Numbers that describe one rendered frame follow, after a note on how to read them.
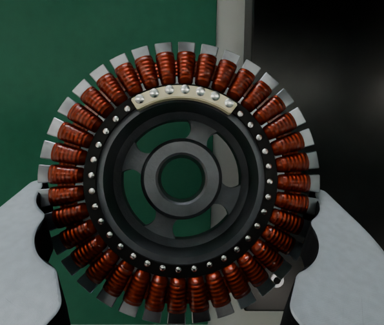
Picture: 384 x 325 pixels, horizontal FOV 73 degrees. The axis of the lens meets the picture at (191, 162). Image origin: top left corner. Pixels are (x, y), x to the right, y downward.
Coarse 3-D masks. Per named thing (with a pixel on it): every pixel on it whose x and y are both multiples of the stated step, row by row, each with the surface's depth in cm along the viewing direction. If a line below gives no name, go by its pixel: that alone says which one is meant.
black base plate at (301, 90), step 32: (256, 0) 16; (288, 0) 17; (320, 0) 17; (352, 0) 17; (256, 32) 16; (288, 32) 17; (320, 32) 17; (352, 32) 17; (256, 64) 16; (288, 64) 17; (320, 64) 17; (352, 64) 17; (320, 96) 17; (352, 96) 17; (320, 128) 17; (352, 128) 17; (320, 160) 17; (352, 160) 17; (352, 192) 17; (288, 256) 16; (288, 288) 16
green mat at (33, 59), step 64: (0, 0) 18; (64, 0) 18; (128, 0) 18; (192, 0) 18; (0, 64) 18; (64, 64) 18; (0, 128) 18; (0, 192) 18; (128, 192) 18; (192, 192) 18; (64, 256) 18; (128, 320) 18
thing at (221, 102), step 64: (128, 64) 10; (192, 64) 10; (64, 128) 10; (128, 128) 11; (192, 128) 12; (256, 128) 10; (64, 192) 10; (256, 192) 11; (128, 256) 10; (192, 256) 10; (256, 256) 10; (192, 320) 10
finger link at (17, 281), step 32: (32, 192) 10; (0, 224) 8; (32, 224) 8; (0, 256) 7; (32, 256) 7; (0, 288) 6; (32, 288) 7; (0, 320) 6; (32, 320) 6; (64, 320) 6
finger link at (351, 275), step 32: (320, 192) 11; (320, 224) 9; (352, 224) 9; (320, 256) 8; (352, 256) 8; (320, 288) 7; (352, 288) 7; (288, 320) 6; (320, 320) 6; (352, 320) 6
